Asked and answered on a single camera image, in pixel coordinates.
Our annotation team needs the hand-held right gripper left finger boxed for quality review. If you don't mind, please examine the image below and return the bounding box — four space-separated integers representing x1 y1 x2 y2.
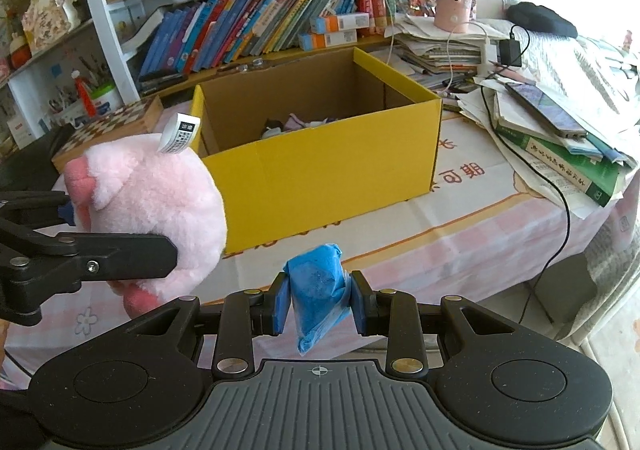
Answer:
125 273 292 379

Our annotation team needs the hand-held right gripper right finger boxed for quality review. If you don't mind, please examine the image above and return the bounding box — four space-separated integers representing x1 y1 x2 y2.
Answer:
350 271 516 377

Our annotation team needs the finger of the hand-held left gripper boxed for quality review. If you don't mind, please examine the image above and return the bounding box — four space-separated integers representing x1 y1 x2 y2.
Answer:
0 217 179 283
0 190 76 227

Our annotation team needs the blue plastic bag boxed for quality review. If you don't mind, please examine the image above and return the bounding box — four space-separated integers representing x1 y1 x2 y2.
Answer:
282 243 353 357

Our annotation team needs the pink plush pig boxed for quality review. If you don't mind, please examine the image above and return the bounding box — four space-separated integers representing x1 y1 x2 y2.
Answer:
62 113 228 321

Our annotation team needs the yellow cardboard box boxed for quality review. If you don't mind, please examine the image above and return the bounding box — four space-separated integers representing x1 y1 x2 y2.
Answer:
190 46 443 255

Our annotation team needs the pen holder with pens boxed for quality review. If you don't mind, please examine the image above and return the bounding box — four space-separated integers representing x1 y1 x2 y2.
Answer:
47 85 86 126

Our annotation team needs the wooden chessboard box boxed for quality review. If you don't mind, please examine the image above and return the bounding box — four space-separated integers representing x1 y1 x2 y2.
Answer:
52 95 166 171

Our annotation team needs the red tassel ornament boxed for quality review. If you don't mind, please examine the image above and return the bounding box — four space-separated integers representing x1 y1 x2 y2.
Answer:
71 70 96 116

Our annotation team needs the green-lidded white jar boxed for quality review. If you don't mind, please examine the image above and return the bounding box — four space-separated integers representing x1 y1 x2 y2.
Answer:
90 85 123 116

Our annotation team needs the red round doll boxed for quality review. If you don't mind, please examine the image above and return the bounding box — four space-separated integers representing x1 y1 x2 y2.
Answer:
10 33 33 68

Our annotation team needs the black flat case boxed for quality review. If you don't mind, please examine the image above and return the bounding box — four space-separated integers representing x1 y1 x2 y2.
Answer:
137 73 188 94

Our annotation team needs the white bookshelf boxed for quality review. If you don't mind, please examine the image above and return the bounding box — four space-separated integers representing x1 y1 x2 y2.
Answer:
0 0 476 131

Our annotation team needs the row of blue-spined books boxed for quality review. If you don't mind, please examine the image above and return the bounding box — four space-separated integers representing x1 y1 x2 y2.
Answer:
137 0 396 81

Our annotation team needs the green thick book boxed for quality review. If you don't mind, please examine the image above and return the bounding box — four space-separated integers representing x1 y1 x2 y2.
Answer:
495 123 621 207

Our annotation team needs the pile of papers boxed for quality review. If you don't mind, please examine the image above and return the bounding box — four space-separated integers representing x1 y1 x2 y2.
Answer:
390 15 501 91

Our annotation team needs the orange white small box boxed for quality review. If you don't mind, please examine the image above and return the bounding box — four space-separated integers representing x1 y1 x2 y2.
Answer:
310 13 370 34
298 30 357 51

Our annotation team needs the smartphone with dark case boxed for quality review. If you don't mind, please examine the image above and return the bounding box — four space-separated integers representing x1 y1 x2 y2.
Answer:
505 82 588 138

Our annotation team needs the black power adapter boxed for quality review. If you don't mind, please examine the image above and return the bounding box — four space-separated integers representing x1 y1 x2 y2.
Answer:
500 40 522 67

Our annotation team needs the black fabric object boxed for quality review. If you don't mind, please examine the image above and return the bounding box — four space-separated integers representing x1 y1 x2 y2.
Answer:
507 2 578 38

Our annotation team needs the black cable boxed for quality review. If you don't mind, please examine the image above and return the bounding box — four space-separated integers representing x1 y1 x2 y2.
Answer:
480 25 571 326

